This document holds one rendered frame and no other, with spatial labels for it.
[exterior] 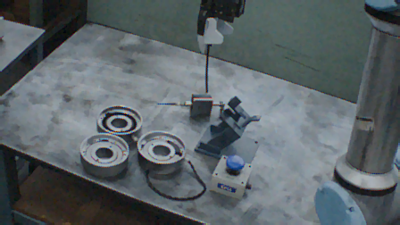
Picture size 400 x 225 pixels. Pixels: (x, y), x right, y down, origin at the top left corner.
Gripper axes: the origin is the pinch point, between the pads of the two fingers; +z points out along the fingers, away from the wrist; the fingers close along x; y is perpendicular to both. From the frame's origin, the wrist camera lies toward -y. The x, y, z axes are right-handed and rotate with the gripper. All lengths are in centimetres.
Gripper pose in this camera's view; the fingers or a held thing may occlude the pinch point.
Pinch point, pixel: (204, 44)
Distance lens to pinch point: 127.4
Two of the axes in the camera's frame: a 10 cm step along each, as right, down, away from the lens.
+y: 9.1, 3.1, -2.9
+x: 4.0, -4.5, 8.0
